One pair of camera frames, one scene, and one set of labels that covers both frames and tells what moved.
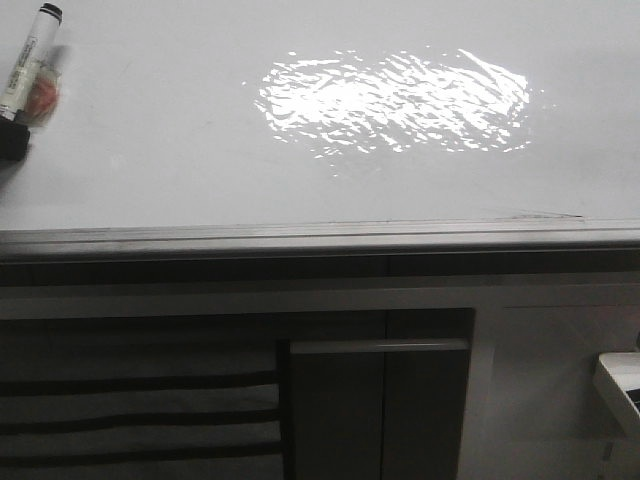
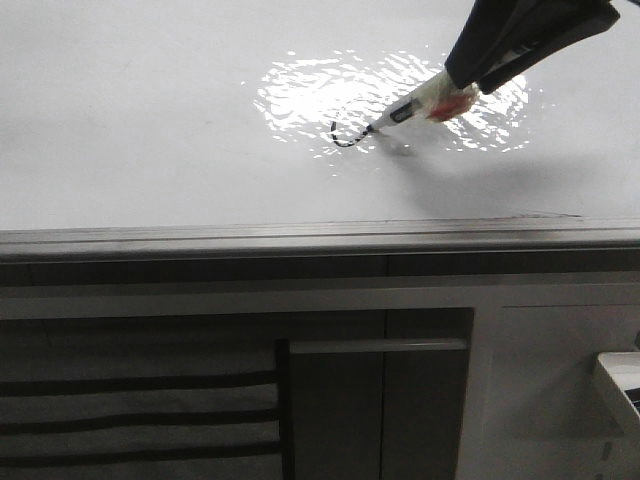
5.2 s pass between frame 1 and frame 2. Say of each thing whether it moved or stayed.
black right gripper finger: moved
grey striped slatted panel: stayed
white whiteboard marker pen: moved
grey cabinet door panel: stayed
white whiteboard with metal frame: stayed
